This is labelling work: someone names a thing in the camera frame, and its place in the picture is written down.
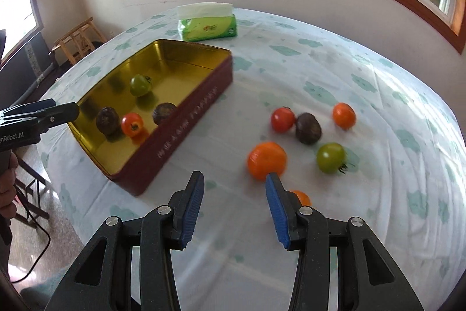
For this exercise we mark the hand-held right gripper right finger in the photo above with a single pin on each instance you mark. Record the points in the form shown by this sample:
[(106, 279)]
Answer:
[(278, 212)]

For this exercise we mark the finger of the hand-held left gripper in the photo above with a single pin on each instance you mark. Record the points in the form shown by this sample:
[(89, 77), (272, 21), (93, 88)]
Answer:
[(63, 113), (38, 104)]

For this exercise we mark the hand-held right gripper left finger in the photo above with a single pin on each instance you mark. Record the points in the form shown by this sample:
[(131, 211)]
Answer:
[(189, 209)]

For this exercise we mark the oval orange citrus fruit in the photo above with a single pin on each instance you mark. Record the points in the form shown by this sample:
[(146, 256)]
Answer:
[(303, 198)]

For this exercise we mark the dark brown round fruit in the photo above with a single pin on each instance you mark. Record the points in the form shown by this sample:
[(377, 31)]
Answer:
[(308, 129), (164, 113), (107, 120)]

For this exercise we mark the large orange mandarin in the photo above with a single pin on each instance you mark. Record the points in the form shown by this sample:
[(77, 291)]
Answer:
[(267, 159)]

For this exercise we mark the red tomato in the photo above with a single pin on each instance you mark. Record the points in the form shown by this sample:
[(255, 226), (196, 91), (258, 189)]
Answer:
[(283, 119), (132, 124)]

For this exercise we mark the green tomato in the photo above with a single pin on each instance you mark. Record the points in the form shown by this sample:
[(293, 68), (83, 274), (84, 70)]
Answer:
[(140, 85), (330, 158)]

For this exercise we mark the red and gold tin box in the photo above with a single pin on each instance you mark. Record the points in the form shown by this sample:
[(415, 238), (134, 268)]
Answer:
[(182, 121)]

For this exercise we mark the small orange mandarin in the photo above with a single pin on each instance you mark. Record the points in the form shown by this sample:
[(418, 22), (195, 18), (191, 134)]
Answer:
[(344, 115)]

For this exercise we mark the person's left hand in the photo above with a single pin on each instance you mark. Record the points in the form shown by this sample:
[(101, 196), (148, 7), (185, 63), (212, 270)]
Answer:
[(8, 187)]

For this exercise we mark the white power strip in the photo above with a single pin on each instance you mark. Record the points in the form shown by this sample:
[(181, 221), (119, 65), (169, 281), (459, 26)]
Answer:
[(32, 59)]

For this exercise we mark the light wooden stool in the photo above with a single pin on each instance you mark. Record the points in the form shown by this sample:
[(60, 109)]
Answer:
[(72, 36)]

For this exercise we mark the narrow bright window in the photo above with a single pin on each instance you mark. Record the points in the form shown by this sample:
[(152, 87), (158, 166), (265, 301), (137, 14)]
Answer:
[(20, 5)]

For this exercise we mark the green tissue pack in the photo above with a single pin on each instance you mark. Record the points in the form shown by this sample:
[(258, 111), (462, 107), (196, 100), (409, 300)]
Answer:
[(207, 28)]

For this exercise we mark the black metal table frame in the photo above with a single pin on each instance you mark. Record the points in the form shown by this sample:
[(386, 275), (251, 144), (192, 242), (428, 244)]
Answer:
[(40, 198)]

